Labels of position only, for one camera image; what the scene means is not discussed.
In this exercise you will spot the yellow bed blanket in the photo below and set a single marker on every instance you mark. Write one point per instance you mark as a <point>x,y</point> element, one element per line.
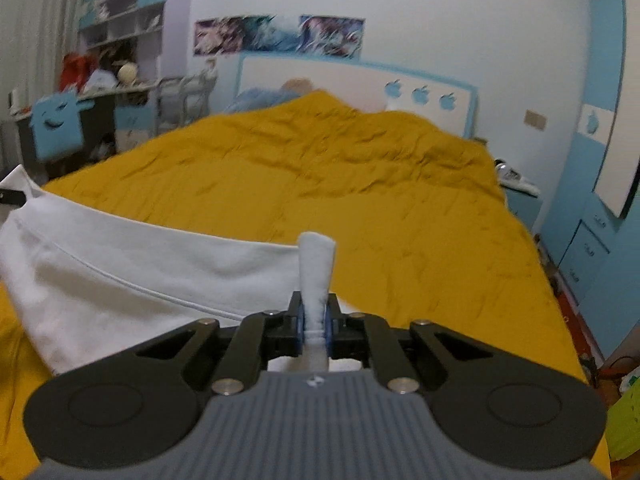
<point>350,185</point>

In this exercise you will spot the white long-sleeve sweatshirt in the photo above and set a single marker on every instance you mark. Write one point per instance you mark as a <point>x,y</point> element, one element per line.
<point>125,260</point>

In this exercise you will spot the cluttered desk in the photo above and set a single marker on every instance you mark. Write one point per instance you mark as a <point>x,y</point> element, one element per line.
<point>130,110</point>

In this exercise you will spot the blue nightstand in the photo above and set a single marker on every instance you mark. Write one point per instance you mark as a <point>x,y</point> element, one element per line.
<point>522,207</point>

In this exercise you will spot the white round lamp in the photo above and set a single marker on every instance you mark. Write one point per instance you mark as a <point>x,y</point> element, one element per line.
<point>127,72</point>

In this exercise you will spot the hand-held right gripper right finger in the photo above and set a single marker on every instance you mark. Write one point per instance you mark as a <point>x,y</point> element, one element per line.
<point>328,330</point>

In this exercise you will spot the beige wall switch plate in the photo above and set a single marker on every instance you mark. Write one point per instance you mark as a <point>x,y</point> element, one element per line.
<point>535,119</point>

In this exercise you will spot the blue pillow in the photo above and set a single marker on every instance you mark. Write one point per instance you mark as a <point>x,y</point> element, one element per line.
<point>260,100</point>

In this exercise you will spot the white curtain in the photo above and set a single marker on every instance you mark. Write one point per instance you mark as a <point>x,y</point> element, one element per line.
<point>35,25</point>

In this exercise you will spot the clutter on nightstand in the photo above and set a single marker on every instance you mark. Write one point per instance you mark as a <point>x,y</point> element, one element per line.
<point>512,175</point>

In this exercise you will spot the white wall bookshelf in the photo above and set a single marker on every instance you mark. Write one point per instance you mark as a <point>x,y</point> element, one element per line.
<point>125,15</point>

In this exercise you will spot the red plush toy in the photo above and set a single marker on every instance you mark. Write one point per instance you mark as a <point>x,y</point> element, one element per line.
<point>77,72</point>

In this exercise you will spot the wardrobe mirror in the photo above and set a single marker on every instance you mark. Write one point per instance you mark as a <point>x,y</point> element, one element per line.
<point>622,165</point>

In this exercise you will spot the tan pillow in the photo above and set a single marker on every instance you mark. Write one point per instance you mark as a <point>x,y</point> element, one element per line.
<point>296,85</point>

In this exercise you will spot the blue and white wardrobe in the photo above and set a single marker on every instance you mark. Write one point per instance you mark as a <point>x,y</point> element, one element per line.
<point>595,270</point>

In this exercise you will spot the white blue-trimmed headboard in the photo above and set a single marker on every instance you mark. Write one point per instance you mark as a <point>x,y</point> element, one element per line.
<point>350,85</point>

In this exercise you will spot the green bag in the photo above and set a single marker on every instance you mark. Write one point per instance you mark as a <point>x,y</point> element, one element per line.
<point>625,420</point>

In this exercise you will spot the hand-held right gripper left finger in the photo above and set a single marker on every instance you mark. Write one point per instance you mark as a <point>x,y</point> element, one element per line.
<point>300,327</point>

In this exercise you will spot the anime wall poster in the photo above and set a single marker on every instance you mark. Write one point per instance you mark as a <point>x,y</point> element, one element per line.
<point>332,35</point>
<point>272,32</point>
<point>217,35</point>

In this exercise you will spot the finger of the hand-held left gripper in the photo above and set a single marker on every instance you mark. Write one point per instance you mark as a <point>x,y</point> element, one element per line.
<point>11,196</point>

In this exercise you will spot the blue smiling face board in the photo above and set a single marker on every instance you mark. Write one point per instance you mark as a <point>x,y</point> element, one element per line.
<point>57,127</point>

